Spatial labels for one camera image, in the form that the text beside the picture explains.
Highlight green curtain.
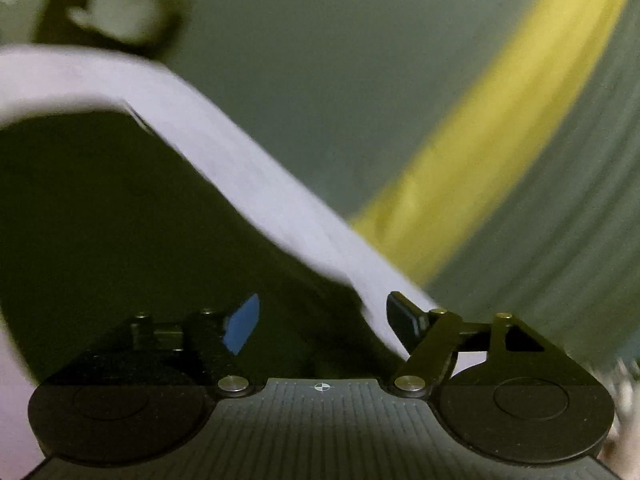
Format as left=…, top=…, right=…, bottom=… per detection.
left=150, top=0, right=640, bottom=461

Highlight pale green cushion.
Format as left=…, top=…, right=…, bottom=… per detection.
left=67, top=0, right=201, bottom=53

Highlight black pants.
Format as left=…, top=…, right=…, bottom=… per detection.
left=0, top=109, right=413, bottom=403

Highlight yellow curtain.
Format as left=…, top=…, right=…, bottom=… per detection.
left=349, top=0, right=640, bottom=288

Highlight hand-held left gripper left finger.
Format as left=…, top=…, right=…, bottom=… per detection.
left=127, top=294, right=261, bottom=398

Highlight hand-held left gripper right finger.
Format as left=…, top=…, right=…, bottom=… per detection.
left=386, top=291, right=546, bottom=401

